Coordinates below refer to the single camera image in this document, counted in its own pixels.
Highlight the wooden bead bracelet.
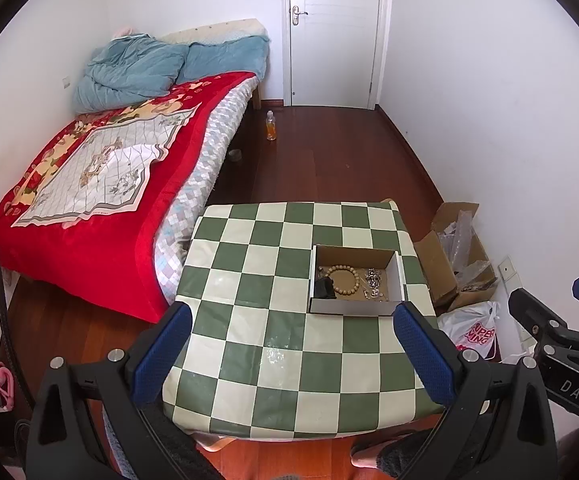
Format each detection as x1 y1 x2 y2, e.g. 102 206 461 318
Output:
325 264 361 297

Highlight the white wall socket panel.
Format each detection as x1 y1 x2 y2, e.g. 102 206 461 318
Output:
497 256 538 347

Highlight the white door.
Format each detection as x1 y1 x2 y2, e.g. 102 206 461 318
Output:
280 0 393 110

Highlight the clear plastic packaging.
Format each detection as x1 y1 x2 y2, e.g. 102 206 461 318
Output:
439 210 496 287

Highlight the blue quilt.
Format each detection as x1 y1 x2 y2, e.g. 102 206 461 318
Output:
72 35 272 114

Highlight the person's foot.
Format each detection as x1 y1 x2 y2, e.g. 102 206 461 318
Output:
350 439 395 469

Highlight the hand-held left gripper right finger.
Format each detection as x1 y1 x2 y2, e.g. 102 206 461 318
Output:
392 301 560 480

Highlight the white printed plastic bag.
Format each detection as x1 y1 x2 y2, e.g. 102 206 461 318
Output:
437 301 501 361

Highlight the checkered bed sheet mattress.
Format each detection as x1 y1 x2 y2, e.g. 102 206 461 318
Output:
154 80 261 307

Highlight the pink slipper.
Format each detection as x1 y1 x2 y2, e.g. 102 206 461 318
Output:
0 362 16 409

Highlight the green checkered tablecloth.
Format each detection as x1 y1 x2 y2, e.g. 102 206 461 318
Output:
161 200 451 442

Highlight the red floral blanket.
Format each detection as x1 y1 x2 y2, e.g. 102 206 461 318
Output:
0 71 260 324

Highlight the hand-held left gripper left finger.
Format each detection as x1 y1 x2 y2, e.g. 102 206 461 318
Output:
24 302 194 480

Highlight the white cardboard box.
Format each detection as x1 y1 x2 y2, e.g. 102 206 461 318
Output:
309 245 408 316

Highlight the brown cardboard box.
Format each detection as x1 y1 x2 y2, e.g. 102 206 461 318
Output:
412 202 499 314

